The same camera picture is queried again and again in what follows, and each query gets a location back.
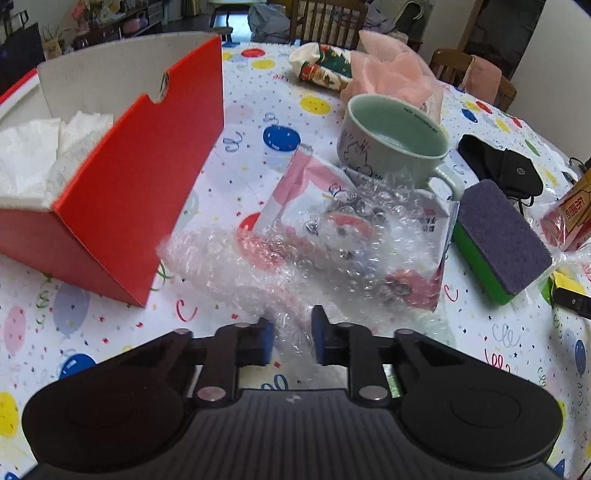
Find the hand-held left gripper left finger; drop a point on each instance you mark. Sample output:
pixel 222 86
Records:
pixel 265 340

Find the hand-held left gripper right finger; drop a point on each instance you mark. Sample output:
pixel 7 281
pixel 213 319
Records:
pixel 319 339

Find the clear bubble wrap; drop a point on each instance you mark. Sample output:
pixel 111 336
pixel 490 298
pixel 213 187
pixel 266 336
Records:
pixel 221 263

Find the pink plastic packet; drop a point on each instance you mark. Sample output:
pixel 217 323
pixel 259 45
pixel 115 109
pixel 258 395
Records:
pixel 300 180

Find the red cardboard box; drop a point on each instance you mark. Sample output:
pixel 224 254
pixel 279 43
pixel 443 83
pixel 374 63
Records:
pixel 129 194

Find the pale green ceramic mug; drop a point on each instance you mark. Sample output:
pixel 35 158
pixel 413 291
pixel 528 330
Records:
pixel 369 147

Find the green and purple sponge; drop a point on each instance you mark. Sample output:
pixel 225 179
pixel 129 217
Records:
pixel 501 230

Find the balloon print tablecloth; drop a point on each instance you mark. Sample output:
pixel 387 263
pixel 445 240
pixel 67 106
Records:
pixel 258 106

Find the black fabric pouch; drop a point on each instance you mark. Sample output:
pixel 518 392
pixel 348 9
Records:
pixel 501 166

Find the small black device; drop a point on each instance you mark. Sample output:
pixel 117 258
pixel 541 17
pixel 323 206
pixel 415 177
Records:
pixel 575 302

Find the red and yellow carton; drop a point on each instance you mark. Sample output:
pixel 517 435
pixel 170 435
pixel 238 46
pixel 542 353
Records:
pixel 570 217

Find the white tissue paper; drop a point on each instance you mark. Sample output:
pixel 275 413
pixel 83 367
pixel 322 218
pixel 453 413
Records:
pixel 32 157

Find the pink towel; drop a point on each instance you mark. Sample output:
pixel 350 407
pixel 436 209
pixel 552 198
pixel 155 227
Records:
pixel 485 78

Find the wooden chair with black seat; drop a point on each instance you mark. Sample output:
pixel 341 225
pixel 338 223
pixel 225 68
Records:
pixel 328 23

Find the pink kettle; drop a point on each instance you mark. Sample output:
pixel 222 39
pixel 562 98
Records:
pixel 135 23

